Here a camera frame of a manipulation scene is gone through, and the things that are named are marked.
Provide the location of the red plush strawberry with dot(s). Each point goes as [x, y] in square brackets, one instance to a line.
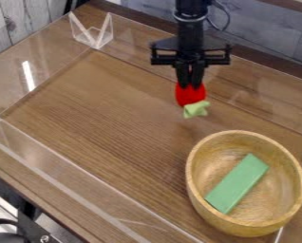
[192, 99]

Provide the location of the wooden bowl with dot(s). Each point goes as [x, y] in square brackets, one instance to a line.
[274, 200]

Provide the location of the black metal stand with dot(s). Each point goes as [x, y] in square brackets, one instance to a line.
[28, 228]

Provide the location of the clear acrylic enclosure wall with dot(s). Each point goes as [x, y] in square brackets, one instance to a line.
[95, 141]

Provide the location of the green rectangular block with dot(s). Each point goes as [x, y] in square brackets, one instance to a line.
[237, 184]

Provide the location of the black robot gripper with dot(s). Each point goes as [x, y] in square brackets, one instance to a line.
[188, 48]

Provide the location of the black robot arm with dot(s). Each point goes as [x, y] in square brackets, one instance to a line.
[194, 9]

